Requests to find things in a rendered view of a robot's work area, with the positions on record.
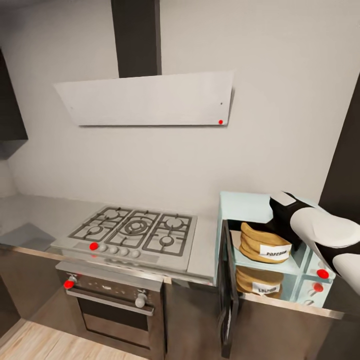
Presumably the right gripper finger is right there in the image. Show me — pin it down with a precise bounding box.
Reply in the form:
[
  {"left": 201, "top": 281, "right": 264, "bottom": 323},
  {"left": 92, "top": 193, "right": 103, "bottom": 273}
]
[{"left": 292, "top": 238, "right": 302, "bottom": 251}]

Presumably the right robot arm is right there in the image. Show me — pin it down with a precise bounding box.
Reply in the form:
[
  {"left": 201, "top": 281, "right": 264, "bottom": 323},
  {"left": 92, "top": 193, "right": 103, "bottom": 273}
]
[{"left": 265, "top": 191, "right": 360, "bottom": 296}]

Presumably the popcorn bag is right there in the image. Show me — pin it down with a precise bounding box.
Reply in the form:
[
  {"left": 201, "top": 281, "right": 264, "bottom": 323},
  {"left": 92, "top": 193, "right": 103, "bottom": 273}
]
[{"left": 239, "top": 221, "right": 292, "bottom": 264}]

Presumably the microwave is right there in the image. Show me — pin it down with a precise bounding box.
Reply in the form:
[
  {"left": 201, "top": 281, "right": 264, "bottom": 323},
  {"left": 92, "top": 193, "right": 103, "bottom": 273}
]
[{"left": 217, "top": 191, "right": 336, "bottom": 359}]

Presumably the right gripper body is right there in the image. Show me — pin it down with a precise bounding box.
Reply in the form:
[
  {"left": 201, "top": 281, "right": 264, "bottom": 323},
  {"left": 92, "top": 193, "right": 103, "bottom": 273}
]
[{"left": 265, "top": 219, "right": 299, "bottom": 244}]

